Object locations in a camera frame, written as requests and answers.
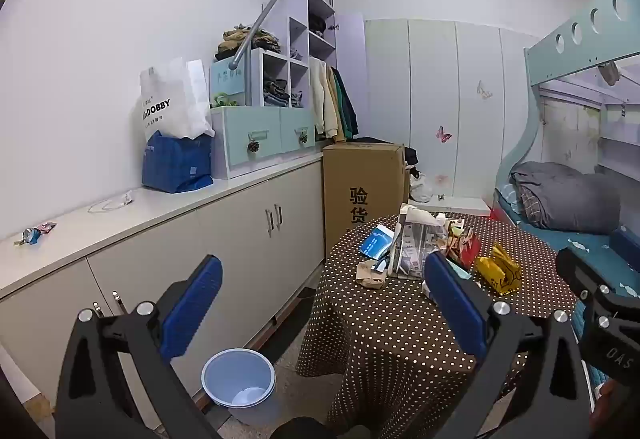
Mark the white paper shopping bag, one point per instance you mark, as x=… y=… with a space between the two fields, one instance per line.
x=167 y=109

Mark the pine cone ornament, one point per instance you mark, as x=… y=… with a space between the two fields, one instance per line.
x=303 y=137
x=253 y=145

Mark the grey quilt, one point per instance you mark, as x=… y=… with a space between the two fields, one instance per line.
x=575 y=199

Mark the white plastic bag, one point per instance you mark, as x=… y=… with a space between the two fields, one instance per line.
x=420 y=189

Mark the blue and white carton box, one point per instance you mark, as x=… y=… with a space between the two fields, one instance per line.
x=376 y=241

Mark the pink butterfly sticker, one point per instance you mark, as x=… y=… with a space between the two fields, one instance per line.
x=443 y=134

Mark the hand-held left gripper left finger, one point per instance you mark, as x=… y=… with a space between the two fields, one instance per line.
x=192 y=304

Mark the black clothes heap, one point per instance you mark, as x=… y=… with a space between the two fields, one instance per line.
x=410 y=155

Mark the hanging green jacket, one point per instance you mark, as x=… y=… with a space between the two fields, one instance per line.
x=350 y=114

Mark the folded jeans stack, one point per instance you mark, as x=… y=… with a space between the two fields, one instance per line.
x=275 y=91

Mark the white cubby shelf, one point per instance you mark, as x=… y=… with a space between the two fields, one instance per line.
x=300 y=69

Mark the teal bunk bed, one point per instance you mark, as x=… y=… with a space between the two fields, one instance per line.
x=530 y=119

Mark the brown paper bag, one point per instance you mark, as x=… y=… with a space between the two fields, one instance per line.
x=370 y=275

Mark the folded olive clothes pile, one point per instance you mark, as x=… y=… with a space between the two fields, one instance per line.
x=235 y=39

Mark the grey metal handrail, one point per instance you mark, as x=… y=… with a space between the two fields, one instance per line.
x=270 y=4

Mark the clear plastic printed package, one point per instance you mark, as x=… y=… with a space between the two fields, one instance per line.
x=415 y=244

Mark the yellow wrapper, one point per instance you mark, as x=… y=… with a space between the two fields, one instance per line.
x=497 y=271

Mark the hanging brown cloth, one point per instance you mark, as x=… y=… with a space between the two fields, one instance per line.
x=610 y=74

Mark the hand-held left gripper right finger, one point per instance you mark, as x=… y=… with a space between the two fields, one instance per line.
x=452 y=304

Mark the blue patterned bag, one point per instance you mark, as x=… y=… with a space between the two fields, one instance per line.
x=175 y=169

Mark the white sliding wardrobe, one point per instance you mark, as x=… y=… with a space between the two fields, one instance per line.
x=450 y=84

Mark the red snack packet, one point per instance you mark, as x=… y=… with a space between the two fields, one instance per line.
x=467 y=251

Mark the pink flower sticker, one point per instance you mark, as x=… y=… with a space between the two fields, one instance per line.
x=440 y=179

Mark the hanging cream jacket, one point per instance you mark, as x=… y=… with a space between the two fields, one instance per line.
x=322 y=104

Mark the long beige low cabinet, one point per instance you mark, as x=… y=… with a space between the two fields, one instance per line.
x=225 y=244

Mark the plaid pillow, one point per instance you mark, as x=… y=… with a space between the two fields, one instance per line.
x=529 y=206

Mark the white platform board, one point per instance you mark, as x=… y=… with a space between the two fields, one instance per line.
x=450 y=205

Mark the pale blue plastic waste bin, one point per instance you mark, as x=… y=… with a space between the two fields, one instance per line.
x=225 y=374

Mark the red floor mat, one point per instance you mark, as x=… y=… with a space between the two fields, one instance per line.
x=495 y=215

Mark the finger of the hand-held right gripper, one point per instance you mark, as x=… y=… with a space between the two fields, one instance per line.
x=607 y=309
x=629 y=245

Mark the lilac wardrobe door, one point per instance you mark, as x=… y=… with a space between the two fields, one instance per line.
x=350 y=59

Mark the green plastic plant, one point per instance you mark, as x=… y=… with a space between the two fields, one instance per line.
x=222 y=99

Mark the colourful candy wrapper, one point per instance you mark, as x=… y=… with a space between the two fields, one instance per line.
x=35 y=234

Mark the tall cardboard box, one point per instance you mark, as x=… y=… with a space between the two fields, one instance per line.
x=350 y=179

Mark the pale butterfly sticker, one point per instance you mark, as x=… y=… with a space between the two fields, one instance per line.
x=484 y=90

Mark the hanging tan jacket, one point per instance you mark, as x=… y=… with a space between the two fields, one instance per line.
x=341 y=119

